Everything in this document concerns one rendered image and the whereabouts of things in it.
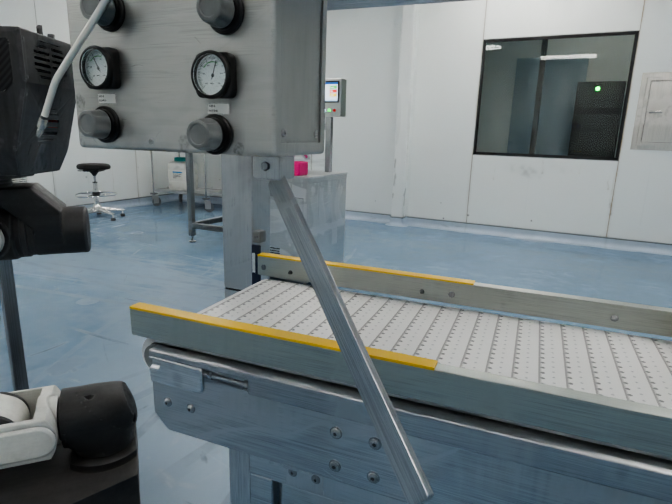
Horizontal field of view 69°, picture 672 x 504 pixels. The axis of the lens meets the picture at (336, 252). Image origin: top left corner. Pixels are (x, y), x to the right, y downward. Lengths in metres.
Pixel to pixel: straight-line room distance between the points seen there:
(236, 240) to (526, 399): 0.55
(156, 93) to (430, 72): 5.34
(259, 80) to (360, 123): 5.59
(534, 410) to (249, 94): 0.34
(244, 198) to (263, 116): 0.41
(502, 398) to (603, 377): 0.16
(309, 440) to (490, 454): 0.18
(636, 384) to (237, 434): 0.41
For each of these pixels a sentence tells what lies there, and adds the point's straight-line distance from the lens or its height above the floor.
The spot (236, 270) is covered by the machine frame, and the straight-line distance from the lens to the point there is 0.84.
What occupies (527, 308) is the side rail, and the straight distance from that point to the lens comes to 0.69.
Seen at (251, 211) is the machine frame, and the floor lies 0.90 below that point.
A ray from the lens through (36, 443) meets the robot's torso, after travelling 1.45.
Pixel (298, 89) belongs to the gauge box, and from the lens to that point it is 0.45.
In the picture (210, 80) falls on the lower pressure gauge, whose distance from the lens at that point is 0.43.
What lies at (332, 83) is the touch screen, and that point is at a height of 1.35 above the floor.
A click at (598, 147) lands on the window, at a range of 5.47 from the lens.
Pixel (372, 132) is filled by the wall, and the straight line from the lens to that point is 5.94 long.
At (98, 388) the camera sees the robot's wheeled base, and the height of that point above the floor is 0.36.
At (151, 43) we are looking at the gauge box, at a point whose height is 1.10.
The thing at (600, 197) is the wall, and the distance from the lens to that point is 5.49.
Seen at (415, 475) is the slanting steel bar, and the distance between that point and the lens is 0.35.
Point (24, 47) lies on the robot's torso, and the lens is 1.19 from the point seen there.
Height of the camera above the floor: 1.03
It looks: 14 degrees down
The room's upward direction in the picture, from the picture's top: 2 degrees clockwise
